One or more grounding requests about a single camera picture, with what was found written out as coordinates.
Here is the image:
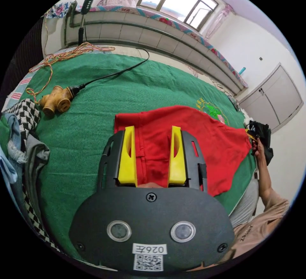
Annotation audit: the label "pile of clothes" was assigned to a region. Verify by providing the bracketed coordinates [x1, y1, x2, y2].
[0, 98, 51, 248]

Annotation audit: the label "pink curtain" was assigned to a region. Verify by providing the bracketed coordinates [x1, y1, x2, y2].
[205, 3, 237, 41]

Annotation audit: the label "twisted orange and yellow wire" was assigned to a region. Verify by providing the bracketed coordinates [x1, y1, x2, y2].
[25, 41, 116, 104]

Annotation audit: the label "person's body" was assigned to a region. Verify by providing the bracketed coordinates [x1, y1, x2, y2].
[228, 178, 292, 274]

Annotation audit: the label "bed with green cover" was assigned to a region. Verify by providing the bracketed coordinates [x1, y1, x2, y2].
[0, 44, 259, 263]

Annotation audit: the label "white cupboard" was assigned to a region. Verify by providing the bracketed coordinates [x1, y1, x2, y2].
[238, 62, 304, 133]

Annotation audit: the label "black power cable with plug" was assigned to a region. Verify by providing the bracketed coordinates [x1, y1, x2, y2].
[66, 47, 150, 98]

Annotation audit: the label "tiled platform with floral sheet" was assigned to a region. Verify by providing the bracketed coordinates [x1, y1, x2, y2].
[43, 1, 250, 96]

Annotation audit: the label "person's right hand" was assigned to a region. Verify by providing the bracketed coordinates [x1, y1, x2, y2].
[252, 138, 266, 163]

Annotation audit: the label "window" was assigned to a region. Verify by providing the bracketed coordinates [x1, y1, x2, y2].
[136, 0, 219, 31]

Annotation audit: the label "red pants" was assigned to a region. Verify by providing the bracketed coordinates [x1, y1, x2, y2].
[114, 105, 253, 197]

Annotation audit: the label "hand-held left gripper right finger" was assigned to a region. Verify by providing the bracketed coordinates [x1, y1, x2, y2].
[168, 126, 187, 187]

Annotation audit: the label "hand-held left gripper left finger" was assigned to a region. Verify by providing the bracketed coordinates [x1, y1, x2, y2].
[118, 126, 138, 187]

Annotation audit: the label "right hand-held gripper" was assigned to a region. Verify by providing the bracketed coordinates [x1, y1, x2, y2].
[244, 120, 274, 166]

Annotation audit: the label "brown multi-way socket adapter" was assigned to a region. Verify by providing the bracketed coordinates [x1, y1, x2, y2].
[38, 85, 72, 117]

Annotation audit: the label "person's right forearm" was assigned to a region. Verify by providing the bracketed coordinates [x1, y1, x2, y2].
[255, 157, 276, 203]

